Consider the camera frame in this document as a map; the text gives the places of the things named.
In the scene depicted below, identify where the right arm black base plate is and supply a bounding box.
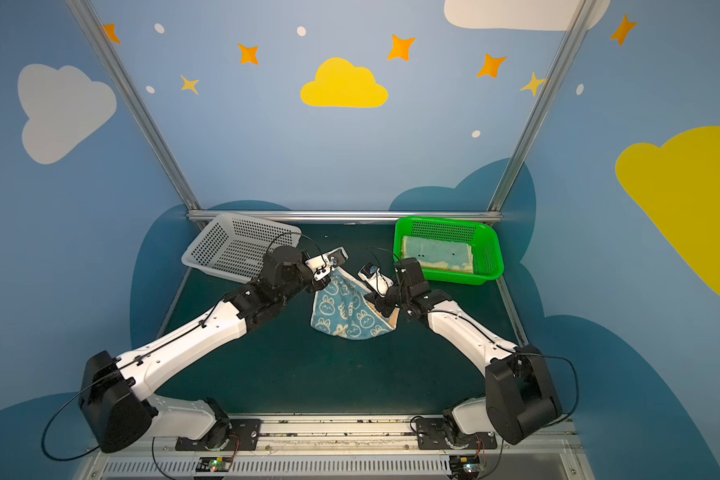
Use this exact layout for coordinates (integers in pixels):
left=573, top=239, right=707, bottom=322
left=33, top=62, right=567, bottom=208
left=409, top=415, right=498, bottom=451

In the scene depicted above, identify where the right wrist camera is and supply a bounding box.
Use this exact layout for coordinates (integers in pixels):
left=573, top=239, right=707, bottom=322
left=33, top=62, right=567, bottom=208
left=358, top=263, right=394, bottom=297

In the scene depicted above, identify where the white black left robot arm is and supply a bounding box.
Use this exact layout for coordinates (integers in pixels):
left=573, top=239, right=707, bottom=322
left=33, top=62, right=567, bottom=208
left=78, top=246, right=348, bottom=453

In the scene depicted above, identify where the pale yellow towel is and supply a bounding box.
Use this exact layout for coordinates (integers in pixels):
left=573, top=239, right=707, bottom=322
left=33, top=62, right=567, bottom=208
left=402, top=236, right=474, bottom=274

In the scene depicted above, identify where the right green circuit board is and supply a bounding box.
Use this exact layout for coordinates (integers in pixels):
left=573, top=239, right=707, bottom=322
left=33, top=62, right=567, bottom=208
left=448, top=456, right=484, bottom=480

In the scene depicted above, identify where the left aluminium frame post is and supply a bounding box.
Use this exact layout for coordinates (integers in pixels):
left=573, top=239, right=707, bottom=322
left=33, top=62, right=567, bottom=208
left=66, top=0, right=207, bottom=229

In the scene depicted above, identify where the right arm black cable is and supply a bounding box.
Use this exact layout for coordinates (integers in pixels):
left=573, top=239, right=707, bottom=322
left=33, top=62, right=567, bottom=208
left=515, top=352, right=580, bottom=427

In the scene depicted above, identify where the aluminium back frame rail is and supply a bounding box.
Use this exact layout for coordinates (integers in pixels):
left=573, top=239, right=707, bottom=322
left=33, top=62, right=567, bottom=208
left=188, top=210, right=502, bottom=224

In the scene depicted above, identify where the white perforated plastic basket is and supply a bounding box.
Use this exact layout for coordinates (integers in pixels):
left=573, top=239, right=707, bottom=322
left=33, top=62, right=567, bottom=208
left=181, top=213, right=301, bottom=283

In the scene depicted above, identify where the green perforated plastic basket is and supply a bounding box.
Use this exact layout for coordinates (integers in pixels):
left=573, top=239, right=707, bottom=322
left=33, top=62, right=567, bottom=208
left=393, top=217, right=505, bottom=286

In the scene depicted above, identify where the teal patterned towel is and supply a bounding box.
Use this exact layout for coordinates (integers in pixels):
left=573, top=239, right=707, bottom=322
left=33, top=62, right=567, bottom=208
left=310, top=268, right=399, bottom=341

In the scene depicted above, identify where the aluminium frame post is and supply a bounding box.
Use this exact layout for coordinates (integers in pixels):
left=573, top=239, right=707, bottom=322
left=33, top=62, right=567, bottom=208
left=487, top=0, right=610, bottom=216
left=66, top=0, right=207, bottom=229

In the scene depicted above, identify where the left green circuit board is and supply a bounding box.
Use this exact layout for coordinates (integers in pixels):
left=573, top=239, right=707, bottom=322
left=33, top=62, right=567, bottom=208
left=195, top=457, right=233, bottom=473

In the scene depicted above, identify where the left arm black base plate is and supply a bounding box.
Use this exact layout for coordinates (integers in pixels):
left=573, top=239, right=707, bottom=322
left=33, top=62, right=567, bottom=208
left=175, top=418, right=262, bottom=452

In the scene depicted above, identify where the right aluminium frame post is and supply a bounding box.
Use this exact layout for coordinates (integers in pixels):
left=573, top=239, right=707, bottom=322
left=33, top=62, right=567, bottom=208
left=487, top=0, right=610, bottom=216

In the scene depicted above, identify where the green circuit board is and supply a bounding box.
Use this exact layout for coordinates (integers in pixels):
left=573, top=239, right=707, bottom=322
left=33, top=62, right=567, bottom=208
left=448, top=456, right=484, bottom=480
left=195, top=457, right=233, bottom=473

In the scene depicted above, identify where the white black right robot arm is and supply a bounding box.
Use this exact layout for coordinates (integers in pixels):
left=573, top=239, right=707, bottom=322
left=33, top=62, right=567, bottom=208
left=359, top=258, right=564, bottom=445

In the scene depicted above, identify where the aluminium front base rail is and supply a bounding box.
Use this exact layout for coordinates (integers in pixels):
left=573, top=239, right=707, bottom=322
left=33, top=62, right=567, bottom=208
left=75, top=414, right=594, bottom=479

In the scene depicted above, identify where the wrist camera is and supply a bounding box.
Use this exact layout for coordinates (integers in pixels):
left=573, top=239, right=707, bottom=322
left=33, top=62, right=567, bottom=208
left=358, top=263, right=394, bottom=297
left=305, top=247, right=349, bottom=281

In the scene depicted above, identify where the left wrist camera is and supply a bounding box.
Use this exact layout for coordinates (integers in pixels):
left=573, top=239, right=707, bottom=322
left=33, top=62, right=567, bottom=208
left=305, top=247, right=349, bottom=281

